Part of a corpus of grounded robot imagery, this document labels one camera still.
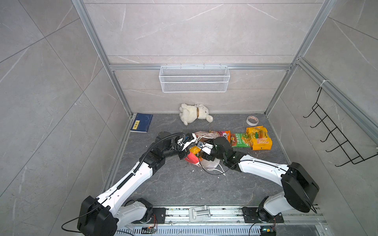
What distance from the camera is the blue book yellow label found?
1.12 m

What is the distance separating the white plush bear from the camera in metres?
1.11

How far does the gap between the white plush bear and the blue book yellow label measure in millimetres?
270
